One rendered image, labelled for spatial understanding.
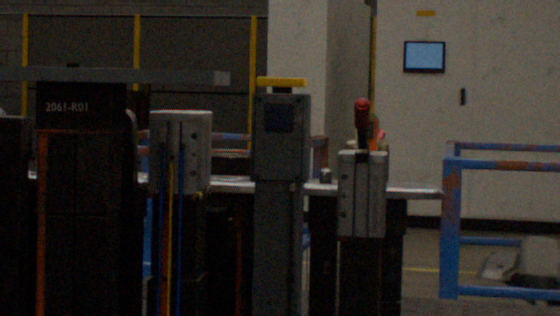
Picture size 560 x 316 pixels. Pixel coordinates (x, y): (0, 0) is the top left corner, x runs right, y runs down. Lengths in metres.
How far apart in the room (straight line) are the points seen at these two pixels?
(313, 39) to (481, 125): 1.56
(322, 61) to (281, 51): 0.36
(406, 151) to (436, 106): 0.45
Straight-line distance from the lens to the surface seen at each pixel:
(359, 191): 1.56
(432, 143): 9.54
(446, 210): 3.47
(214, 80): 1.38
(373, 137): 1.89
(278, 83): 1.41
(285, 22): 9.65
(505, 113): 9.53
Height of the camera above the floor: 1.15
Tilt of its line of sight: 3 degrees down
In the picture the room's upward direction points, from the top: 1 degrees clockwise
